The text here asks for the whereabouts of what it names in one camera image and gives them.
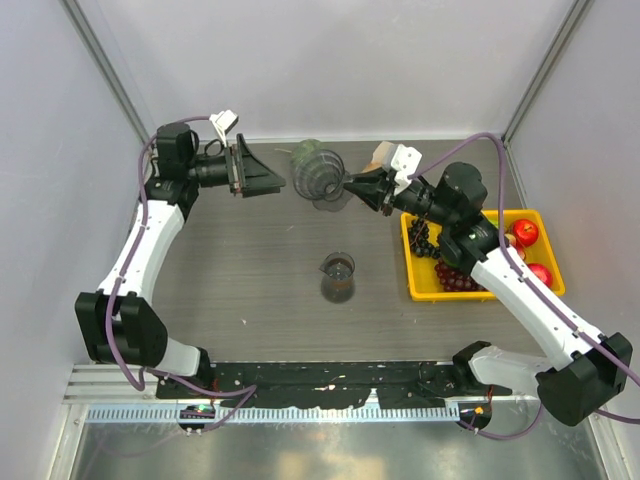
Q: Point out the red lychee cluster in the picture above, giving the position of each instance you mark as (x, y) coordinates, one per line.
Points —
(516, 244)

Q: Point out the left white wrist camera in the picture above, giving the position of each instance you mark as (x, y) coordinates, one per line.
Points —
(223, 122)

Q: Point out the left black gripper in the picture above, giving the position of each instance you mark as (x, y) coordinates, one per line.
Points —
(248, 175)

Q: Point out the yellow plastic fruit tray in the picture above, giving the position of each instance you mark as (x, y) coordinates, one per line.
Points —
(424, 285)

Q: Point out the aluminium frame rail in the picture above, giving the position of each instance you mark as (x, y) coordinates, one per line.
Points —
(110, 398)

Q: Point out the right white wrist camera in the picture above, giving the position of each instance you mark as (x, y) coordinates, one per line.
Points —
(404, 162)

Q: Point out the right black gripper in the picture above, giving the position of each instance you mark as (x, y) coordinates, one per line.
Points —
(373, 187)

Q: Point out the red apple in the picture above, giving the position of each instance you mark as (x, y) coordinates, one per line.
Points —
(542, 273)
(525, 231)

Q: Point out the dark green lime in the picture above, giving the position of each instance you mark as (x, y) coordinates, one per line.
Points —
(449, 256)

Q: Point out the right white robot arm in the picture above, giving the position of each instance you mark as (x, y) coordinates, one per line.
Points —
(581, 369)

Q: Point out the lower red apple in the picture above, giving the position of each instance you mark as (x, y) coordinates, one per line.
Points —
(542, 273)

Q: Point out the black grape bunch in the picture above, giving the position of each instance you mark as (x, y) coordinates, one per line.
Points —
(420, 244)

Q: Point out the green netted melon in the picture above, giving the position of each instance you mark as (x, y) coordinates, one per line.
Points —
(301, 150)

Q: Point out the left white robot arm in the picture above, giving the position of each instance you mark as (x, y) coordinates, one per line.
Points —
(118, 323)

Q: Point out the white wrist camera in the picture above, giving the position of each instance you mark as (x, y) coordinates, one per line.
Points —
(404, 162)
(223, 122)

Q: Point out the glass coffee carafe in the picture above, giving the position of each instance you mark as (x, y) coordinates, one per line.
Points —
(338, 284)

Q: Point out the upper red apple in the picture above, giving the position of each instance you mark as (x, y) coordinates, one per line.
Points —
(525, 231)

